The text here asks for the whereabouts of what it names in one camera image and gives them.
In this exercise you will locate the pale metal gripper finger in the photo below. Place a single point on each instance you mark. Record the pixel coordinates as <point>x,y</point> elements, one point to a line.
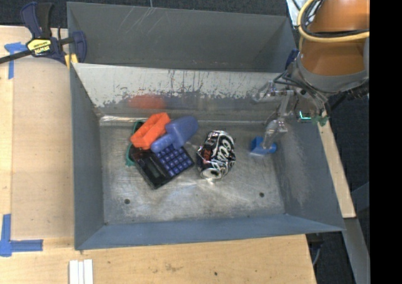
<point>274,132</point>
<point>269,89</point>

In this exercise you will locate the crushed black soda can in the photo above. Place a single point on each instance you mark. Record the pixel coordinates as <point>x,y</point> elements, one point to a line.
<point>216,154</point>

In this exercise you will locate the small blue block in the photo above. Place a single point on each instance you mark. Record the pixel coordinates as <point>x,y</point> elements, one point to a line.
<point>256,146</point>

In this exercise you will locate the black calculator with blue keys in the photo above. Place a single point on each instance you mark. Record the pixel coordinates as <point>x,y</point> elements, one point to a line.
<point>169,163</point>

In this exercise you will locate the teal green plastic frame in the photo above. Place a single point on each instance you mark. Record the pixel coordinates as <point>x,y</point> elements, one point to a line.
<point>128,154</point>

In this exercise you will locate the grey metal bin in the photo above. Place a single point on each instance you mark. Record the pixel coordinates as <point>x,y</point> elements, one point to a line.
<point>194,201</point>

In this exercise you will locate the orange plastic block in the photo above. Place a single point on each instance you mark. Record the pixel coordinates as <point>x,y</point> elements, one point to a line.
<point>149,132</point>

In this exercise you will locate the purple-blue plastic scoop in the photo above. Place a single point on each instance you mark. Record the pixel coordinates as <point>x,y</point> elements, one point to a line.
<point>180,130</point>

